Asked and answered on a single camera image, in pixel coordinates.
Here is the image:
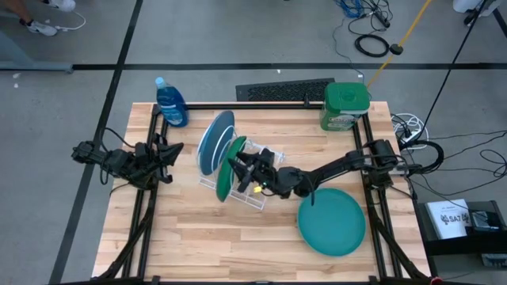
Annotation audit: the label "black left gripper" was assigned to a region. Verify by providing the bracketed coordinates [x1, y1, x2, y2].
[134, 134, 185, 189]

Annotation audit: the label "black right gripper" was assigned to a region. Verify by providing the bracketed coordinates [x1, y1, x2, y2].
[228, 148, 278, 194]

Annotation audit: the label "dark green round plate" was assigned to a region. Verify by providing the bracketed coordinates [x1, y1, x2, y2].
[215, 135, 247, 203]

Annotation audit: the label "blue round plate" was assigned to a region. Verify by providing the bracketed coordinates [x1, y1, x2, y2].
[196, 110, 235, 177]

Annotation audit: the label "clear dish rack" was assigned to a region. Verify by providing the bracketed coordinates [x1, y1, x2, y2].
[196, 125, 286, 211]

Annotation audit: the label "blue dish soap bottle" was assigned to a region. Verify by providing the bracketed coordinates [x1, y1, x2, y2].
[154, 76, 189, 128]

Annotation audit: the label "teal round plate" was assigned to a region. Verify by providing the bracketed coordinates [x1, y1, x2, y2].
[296, 187, 368, 257]

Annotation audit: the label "green Cascade detergent tub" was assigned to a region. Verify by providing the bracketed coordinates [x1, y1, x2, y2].
[318, 82, 372, 132]

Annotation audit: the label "white power strip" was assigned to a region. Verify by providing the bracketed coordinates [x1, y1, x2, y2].
[395, 128, 427, 150]

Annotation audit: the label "grey desk foot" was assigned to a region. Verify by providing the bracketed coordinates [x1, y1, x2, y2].
[0, 31, 74, 74]

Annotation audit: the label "person's white shoe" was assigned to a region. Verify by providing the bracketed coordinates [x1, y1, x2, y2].
[25, 19, 59, 37]
[47, 0, 77, 13]

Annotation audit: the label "black power strip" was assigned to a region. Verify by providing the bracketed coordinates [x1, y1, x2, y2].
[372, 8, 392, 29]

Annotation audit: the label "white printed booklet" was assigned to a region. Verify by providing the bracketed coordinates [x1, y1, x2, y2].
[425, 199, 472, 241]

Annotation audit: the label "person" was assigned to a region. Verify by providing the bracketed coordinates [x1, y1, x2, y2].
[0, 0, 32, 25]

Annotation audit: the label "black equipment cart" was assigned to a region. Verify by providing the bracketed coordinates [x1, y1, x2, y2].
[417, 199, 507, 257]

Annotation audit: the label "white base object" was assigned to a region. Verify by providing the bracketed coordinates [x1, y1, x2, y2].
[452, 0, 502, 17]

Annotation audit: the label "thin black floor cable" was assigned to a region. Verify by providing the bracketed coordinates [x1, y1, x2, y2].
[331, 15, 365, 82]

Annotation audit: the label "coiled black cable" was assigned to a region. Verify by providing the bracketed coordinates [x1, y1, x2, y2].
[353, 33, 391, 59]

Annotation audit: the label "white floor cable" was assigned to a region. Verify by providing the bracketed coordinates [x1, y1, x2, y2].
[55, 10, 87, 32]

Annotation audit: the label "blue cable bundle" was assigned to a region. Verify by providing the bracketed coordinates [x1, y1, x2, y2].
[336, 0, 364, 19]

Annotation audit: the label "looped black cable bundle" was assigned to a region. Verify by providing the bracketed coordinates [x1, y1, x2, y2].
[399, 139, 445, 176]

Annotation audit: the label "yellow cable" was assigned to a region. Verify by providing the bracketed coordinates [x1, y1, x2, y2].
[366, 0, 435, 88]

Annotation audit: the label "thick black cable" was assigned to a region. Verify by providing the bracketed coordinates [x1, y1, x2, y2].
[418, 0, 490, 138]

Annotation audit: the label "thin black floor cables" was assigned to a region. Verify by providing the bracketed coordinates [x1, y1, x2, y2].
[427, 130, 507, 197]

